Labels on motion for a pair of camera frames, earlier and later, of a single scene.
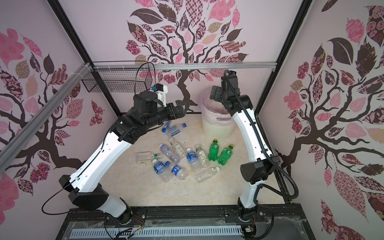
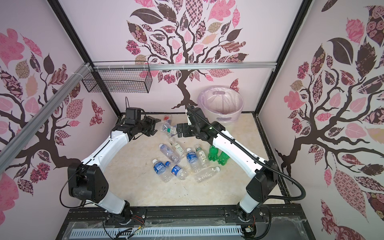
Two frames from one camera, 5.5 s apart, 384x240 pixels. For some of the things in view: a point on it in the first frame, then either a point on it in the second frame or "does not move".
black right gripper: x=218 y=92 to x=185 y=127
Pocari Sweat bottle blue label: x=191 y=157 does not move
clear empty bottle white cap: x=202 y=174 does not move
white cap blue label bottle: x=161 y=170 does not move
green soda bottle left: x=213 y=150 does not move
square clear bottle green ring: x=147 y=157 to x=171 y=130
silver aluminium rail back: x=184 y=65 does not move
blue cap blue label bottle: x=177 y=171 does not move
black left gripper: x=174 y=114 to x=152 y=121
